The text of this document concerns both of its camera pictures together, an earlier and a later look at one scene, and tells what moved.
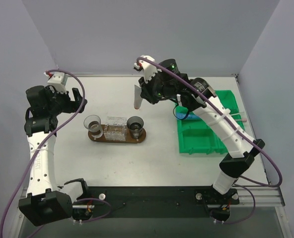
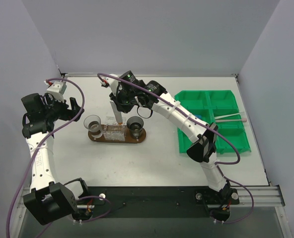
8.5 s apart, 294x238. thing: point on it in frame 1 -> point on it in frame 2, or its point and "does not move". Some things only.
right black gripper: [145, 91] -> [120, 105]
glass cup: [135, 124] does not move
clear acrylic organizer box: [115, 129] does not move
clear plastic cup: [93, 123] does not move
